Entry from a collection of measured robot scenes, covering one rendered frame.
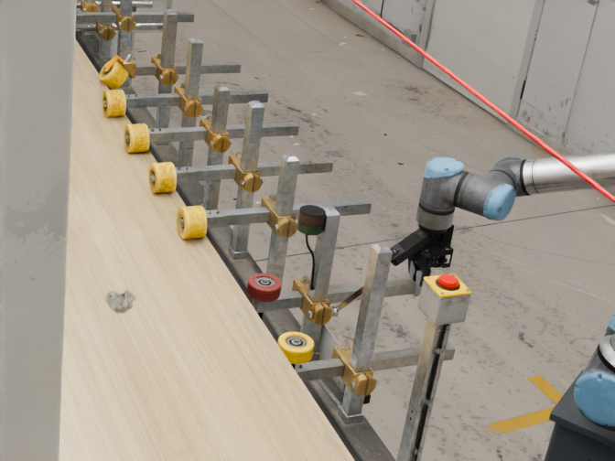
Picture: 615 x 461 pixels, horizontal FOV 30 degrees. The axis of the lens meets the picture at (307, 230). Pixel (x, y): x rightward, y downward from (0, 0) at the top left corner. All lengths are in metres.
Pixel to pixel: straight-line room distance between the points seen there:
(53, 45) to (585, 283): 4.29
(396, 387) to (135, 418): 1.88
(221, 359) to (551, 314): 2.42
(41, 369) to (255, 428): 1.39
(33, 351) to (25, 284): 0.06
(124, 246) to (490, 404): 1.69
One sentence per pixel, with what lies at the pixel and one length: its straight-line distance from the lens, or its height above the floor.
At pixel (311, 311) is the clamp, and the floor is 0.85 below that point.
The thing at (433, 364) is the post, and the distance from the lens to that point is 2.29.
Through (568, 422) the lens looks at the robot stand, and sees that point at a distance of 3.03.
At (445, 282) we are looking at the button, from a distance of 2.20.
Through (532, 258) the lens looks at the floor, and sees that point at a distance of 5.05.
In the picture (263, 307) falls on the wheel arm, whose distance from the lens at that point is 2.75.
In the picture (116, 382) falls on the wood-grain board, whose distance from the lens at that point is 2.37.
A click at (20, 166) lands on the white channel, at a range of 0.82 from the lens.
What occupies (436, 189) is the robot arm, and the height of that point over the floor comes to 1.14.
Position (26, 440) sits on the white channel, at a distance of 0.95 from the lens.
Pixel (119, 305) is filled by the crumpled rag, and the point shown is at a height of 0.91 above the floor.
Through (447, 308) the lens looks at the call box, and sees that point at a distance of 2.20.
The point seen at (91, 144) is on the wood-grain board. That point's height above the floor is 0.90.
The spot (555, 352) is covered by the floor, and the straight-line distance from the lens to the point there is 4.44.
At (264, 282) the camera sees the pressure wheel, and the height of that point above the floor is 0.91.
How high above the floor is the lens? 2.31
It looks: 28 degrees down
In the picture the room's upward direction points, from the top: 9 degrees clockwise
